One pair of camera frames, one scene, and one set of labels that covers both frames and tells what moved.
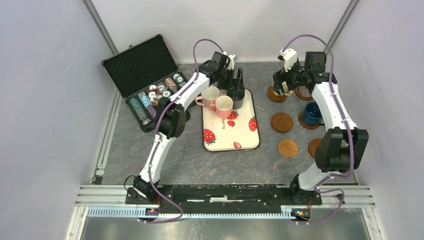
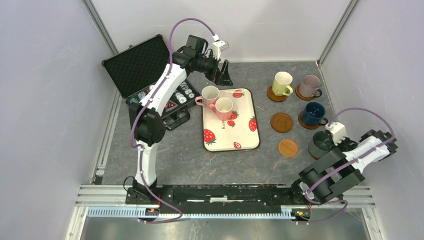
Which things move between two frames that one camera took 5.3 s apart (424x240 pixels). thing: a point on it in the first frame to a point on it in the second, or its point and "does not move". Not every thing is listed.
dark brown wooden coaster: [281, 122] does not move
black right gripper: [281, 76] to [345, 139]
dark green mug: [238, 97] to [320, 144]
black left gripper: [234, 83] to [220, 78]
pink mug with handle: [209, 95] does not move
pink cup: [223, 106] does not move
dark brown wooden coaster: [274, 97] does not move
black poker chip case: [145, 74] does not move
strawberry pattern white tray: [238, 132] does not move
